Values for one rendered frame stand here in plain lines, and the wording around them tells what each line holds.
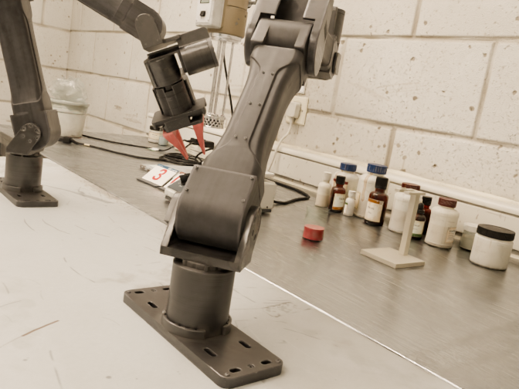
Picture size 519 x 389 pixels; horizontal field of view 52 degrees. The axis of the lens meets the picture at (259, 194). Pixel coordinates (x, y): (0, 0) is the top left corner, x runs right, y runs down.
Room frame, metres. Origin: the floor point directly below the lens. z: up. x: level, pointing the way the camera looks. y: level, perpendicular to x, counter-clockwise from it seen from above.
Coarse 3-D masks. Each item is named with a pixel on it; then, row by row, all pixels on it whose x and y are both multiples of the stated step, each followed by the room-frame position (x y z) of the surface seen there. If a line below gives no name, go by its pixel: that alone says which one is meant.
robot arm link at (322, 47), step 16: (272, 0) 0.71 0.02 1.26; (288, 0) 0.75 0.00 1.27; (304, 0) 0.74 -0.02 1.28; (320, 0) 0.70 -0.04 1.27; (256, 16) 0.69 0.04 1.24; (288, 16) 0.74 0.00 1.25; (304, 16) 0.68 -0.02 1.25; (320, 16) 0.68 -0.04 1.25; (320, 32) 0.67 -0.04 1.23; (320, 48) 0.69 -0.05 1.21; (336, 48) 0.93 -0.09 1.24; (320, 64) 0.71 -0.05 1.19
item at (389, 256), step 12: (408, 192) 0.89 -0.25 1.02; (420, 192) 0.91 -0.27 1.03; (408, 216) 0.93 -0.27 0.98; (408, 228) 0.92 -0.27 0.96; (408, 240) 0.92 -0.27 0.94; (360, 252) 0.92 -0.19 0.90; (372, 252) 0.91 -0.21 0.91; (384, 252) 0.92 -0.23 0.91; (396, 252) 0.93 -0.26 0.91; (396, 264) 0.86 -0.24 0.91; (408, 264) 0.88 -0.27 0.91; (420, 264) 0.90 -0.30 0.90
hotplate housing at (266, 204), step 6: (264, 180) 1.14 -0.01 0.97; (264, 186) 1.11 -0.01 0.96; (270, 186) 1.12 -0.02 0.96; (168, 192) 1.09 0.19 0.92; (174, 192) 1.07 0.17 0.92; (264, 192) 1.11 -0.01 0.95; (270, 192) 1.12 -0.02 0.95; (168, 198) 1.09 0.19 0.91; (264, 198) 1.11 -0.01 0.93; (270, 198) 1.12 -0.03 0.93; (264, 204) 1.11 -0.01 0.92; (270, 204) 1.13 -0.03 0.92; (264, 210) 1.12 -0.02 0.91; (270, 210) 1.13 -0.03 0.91
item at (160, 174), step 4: (156, 168) 1.31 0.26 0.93; (160, 168) 1.30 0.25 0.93; (164, 168) 1.29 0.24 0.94; (152, 172) 1.30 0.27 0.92; (156, 172) 1.29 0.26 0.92; (160, 172) 1.28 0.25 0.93; (164, 172) 1.28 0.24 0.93; (168, 172) 1.27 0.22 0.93; (172, 172) 1.26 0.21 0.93; (144, 176) 1.29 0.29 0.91; (148, 176) 1.29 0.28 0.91; (152, 176) 1.28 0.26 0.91; (156, 176) 1.27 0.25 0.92; (160, 176) 1.27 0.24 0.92; (164, 176) 1.26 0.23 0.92; (168, 176) 1.25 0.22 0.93; (156, 180) 1.26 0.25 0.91; (160, 180) 1.25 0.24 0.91; (164, 180) 1.24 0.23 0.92
